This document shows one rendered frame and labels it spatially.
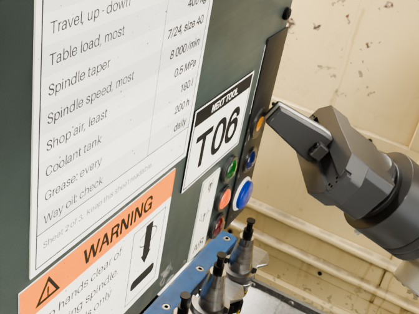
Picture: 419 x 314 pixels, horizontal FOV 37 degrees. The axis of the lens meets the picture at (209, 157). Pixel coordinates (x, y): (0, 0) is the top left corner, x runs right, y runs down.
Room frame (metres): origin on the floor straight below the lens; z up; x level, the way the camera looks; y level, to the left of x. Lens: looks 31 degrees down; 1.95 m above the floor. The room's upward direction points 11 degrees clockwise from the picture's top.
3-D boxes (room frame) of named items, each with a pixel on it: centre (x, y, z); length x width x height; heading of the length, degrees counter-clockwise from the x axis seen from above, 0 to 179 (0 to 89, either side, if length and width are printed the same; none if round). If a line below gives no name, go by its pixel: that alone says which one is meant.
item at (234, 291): (0.80, -0.07, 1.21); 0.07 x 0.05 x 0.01; 68
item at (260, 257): (0.90, -0.11, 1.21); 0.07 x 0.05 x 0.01; 68
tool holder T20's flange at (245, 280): (0.85, -0.09, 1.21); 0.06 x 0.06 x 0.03
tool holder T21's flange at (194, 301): (0.74, -0.05, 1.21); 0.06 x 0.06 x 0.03
